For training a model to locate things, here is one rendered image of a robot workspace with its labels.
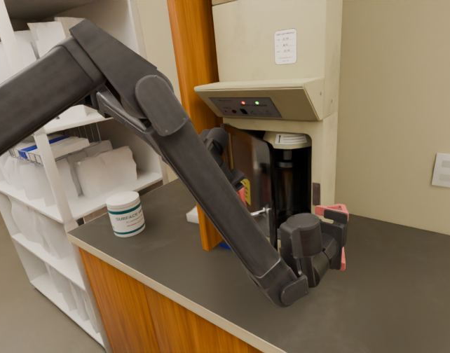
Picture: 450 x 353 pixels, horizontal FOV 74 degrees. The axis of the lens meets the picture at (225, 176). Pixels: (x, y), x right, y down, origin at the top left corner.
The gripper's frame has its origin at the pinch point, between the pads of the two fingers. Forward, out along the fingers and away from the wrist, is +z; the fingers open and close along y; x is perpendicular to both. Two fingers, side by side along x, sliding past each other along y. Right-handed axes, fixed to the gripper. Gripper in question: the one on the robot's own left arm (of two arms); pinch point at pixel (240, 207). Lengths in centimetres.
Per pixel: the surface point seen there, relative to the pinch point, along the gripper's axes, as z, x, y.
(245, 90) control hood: -25.0, -1.5, -16.9
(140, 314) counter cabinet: 34, -33, 53
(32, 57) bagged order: -67, -108, 32
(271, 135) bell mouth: -6.7, -10.5, -20.6
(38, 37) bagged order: -72, -104, 23
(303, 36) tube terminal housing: -28.3, 0.6, -34.8
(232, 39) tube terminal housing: -34.4, -16.7, -25.5
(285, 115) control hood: -14.0, 0.0, -22.6
